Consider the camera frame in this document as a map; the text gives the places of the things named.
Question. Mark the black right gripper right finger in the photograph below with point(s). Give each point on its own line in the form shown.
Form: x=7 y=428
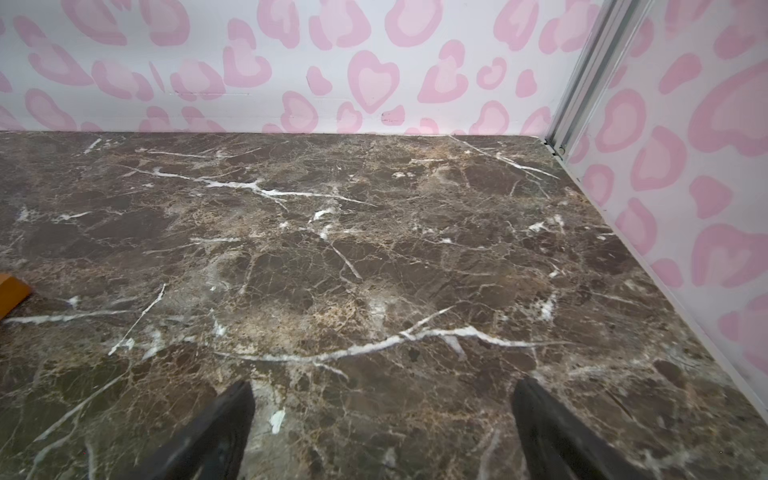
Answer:
x=558 y=445

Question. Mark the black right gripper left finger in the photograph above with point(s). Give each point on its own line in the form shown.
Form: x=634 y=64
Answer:
x=210 y=446

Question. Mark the orange wooden rack base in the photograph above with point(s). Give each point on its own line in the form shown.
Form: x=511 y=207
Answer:
x=13 y=292

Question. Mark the aluminium frame post right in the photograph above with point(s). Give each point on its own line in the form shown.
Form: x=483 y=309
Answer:
x=609 y=40

